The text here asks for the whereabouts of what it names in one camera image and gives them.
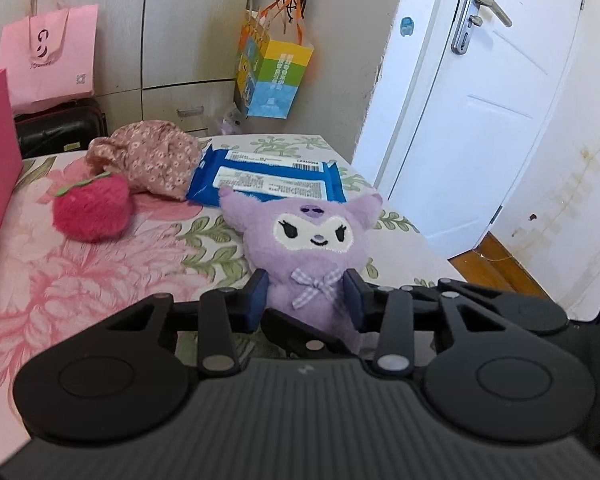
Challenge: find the blue wet wipes pack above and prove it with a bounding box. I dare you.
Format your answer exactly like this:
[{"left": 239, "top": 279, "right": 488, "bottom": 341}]
[{"left": 186, "top": 144, "right": 350, "bottom": 207}]

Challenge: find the purple plush toy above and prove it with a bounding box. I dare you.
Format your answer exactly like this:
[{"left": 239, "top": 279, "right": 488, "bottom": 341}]
[{"left": 217, "top": 185, "right": 385, "bottom": 353}]

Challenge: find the white door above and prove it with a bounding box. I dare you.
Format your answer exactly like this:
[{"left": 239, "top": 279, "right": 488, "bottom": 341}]
[{"left": 350, "top": 0, "right": 588, "bottom": 261}]

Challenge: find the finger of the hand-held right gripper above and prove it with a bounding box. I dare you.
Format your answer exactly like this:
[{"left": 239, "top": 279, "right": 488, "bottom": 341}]
[
  {"left": 436, "top": 277, "right": 508, "bottom": 307},
  {"left": 261, "top": 308, "right": 349, "bottom": 359}
]

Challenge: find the black suitcase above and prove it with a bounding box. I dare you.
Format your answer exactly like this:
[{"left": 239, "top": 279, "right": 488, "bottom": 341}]
[{"left": 14, "top": 100, "right": 108, "bottom": 158}]

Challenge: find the red strawberry plush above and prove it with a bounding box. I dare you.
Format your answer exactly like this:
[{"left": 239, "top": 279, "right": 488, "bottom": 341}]
[{"left": 52, "top": 171, "right": 135, "bottom": 243}]

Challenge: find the pink floral fabric pouch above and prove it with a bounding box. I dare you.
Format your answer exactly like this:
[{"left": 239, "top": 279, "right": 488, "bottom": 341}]
[{"left": 86, "top": 120, "right": 203, "bottom": 202}]

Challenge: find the pink paper shopping bag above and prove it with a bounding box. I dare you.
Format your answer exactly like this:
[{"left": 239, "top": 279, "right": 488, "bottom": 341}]
[{"left": 0, "top": 0, "right": 99, "bottom": 113}]

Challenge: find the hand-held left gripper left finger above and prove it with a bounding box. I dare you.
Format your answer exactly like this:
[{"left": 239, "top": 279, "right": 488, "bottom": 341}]
[{"left": 105, "top": 269, "right": 272, "bottom": 377}]

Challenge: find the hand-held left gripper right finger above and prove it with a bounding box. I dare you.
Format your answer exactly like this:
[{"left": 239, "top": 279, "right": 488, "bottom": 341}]
[{"left": 342, "top": 268, "right": 482, "bottom": 376}]

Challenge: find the grey wardrobe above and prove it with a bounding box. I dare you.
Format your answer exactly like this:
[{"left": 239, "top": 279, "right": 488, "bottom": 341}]
[{"left": 55, "top": 0, "right": 411, "bottom": 137}]

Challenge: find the metal door handle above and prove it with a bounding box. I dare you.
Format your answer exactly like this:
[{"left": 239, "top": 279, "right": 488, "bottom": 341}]
[{"left": 451, "top": 0, "right": 513, "bottom": 56}]

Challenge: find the colourful paper gift bag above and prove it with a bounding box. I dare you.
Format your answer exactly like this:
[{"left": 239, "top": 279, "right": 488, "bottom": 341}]
[{"left": 232, "top": 0, "right": 315, "bottom": 120}]

